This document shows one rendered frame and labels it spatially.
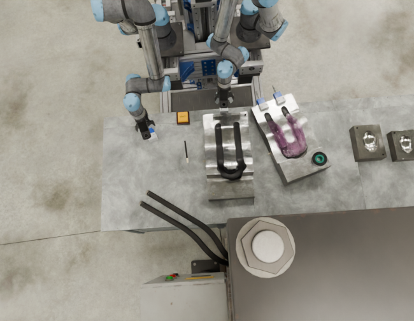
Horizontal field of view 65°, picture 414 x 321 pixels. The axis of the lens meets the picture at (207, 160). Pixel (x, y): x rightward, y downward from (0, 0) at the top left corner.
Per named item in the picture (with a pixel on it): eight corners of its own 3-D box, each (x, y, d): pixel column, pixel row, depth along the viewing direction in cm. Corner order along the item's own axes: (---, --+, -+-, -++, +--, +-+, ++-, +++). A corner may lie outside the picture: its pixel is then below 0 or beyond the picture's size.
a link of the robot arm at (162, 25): (172, 36, 178) (167, 20, 165) (147, 39, 178) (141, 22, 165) (171, 18, 181) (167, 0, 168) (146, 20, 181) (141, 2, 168)
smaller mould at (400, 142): (386, 134, 192) (391, 130, 187) (408, 132, 192) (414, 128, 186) (392, 162, 188) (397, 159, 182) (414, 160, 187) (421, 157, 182)
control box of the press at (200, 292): (186, 260, 256) (139, 275, 114) (225, 258, 255) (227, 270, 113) (186, 290, 250) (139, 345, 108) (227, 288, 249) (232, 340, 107)
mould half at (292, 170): (250, 111, 200) (251, 104, 190) (289, 97, 202) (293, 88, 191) (284, 186, 187) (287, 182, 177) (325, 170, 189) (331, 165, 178)
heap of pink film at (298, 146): (264, 122, 192) (265, 117, 184) (292, 111, 193) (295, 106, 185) (282, 162, 185) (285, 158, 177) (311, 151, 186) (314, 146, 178)
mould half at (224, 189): (203, 120, 200) (202, 111, 187) (246, 117, 200) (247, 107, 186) (208, 201, 187) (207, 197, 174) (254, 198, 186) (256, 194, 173)
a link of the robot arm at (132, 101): (138, 90, 154) (138, 106, 152) (143, 100, 165) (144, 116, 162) (121, 91, 154) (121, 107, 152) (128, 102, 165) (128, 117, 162)
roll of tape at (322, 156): (324, 168, 178) (327, 167, 174) (309, 166, 178) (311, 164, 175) (325, 154, 180) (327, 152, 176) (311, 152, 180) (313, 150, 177)
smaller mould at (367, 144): (348, 129, 194) (353, 125, 187) (374, 128, 194) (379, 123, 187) (355, 162, 189) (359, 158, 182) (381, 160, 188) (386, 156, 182)
